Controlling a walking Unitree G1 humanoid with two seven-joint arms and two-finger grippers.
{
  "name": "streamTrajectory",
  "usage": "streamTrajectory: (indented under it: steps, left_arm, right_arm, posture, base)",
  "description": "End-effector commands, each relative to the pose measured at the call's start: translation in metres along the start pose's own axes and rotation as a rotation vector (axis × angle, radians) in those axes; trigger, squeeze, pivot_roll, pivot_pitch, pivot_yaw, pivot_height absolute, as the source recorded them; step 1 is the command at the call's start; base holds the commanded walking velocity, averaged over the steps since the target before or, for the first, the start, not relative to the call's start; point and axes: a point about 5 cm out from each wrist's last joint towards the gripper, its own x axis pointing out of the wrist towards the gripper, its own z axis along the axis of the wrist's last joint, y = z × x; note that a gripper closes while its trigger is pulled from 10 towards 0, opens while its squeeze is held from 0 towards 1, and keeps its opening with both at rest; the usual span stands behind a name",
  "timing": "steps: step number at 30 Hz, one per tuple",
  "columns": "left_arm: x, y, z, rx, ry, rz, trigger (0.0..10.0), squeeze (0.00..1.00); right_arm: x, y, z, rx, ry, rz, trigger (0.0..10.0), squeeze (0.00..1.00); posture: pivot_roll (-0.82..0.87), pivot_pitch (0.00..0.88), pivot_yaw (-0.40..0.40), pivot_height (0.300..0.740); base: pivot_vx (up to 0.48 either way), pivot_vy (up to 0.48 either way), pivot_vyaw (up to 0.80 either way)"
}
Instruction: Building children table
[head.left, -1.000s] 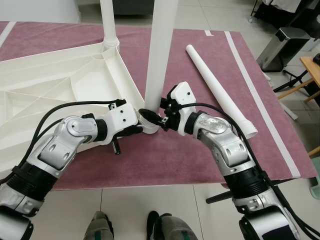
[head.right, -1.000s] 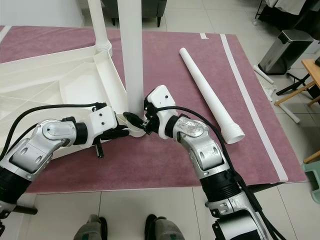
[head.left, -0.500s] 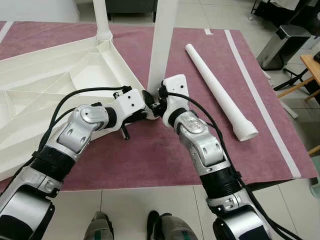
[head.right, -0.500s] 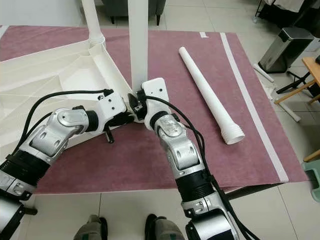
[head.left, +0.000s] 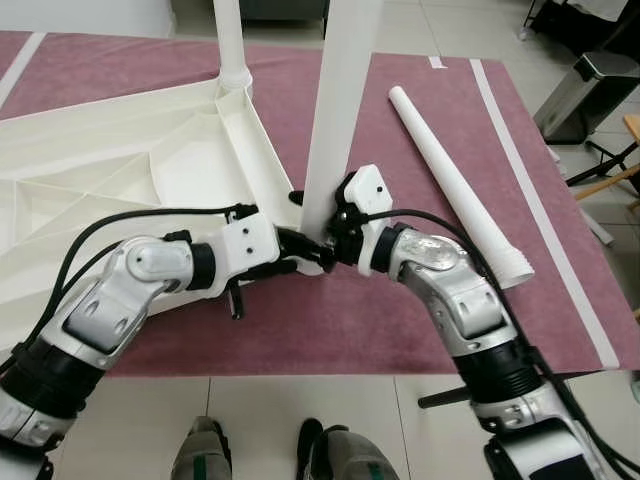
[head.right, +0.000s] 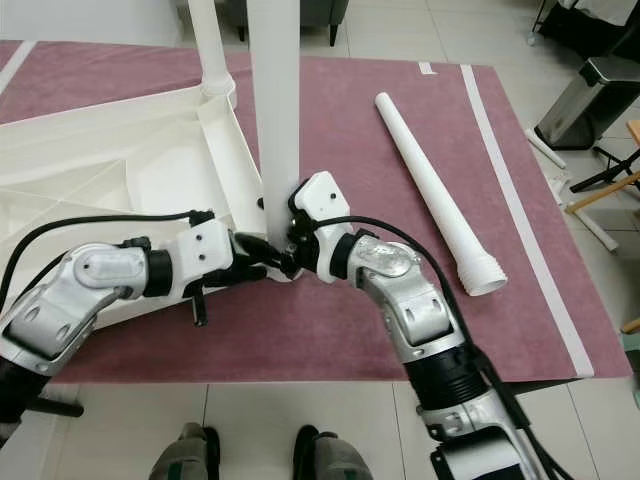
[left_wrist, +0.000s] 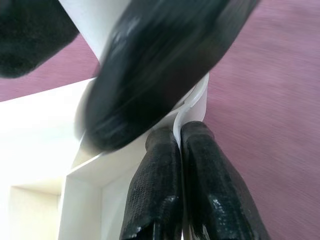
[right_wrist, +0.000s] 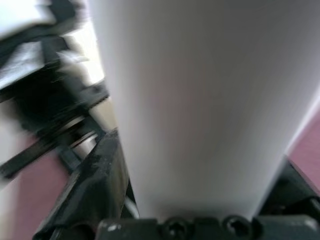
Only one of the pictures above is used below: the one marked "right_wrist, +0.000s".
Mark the white plastic table leg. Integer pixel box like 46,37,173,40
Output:
86,0,320,221

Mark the mauve cloth with white stripes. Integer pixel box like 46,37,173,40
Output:
0,119,320,240

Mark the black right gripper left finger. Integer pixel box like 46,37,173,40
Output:
32,129,137,240

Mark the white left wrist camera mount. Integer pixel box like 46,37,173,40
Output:
0,0,55,39

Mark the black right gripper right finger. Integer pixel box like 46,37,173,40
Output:
257,154,320,218

